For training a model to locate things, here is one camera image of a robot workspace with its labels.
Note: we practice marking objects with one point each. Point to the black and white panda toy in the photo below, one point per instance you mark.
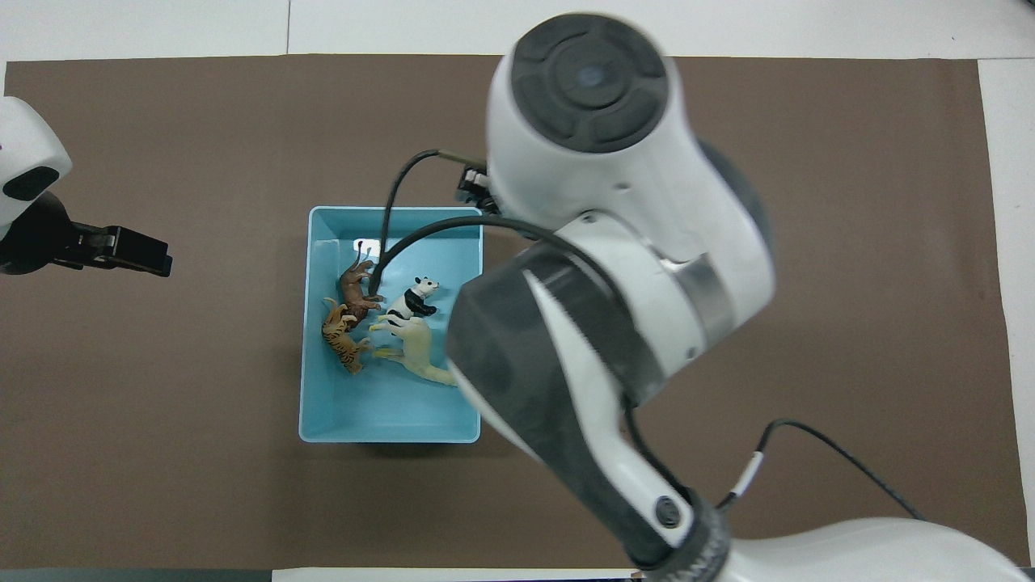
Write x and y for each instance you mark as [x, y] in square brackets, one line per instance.
[404, 305]

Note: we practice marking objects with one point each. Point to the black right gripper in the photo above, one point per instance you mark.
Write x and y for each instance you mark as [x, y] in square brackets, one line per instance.
[477, 190]

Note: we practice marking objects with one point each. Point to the light blue storage box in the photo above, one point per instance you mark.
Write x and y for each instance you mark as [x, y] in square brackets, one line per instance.
[388, 412]

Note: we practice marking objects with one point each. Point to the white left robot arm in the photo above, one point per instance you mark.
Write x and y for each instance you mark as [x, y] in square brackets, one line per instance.
[24, 137]

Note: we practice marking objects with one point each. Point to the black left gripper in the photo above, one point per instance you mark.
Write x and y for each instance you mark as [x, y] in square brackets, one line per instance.
[48, 238]

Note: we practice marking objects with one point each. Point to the brown table mat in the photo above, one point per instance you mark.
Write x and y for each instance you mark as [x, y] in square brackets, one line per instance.
[202, 121]

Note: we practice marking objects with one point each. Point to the brown lion toy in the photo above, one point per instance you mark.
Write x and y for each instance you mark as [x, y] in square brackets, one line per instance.
[353, 289]

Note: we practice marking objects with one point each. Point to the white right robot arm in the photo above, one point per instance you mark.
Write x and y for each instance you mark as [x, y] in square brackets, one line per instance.
[606, 242]

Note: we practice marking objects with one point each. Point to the white horse toy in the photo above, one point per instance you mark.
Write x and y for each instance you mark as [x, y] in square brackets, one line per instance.
[416, 347]

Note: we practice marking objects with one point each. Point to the orange striped tiger toy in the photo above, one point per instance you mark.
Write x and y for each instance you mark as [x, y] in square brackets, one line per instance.
[340, 339]

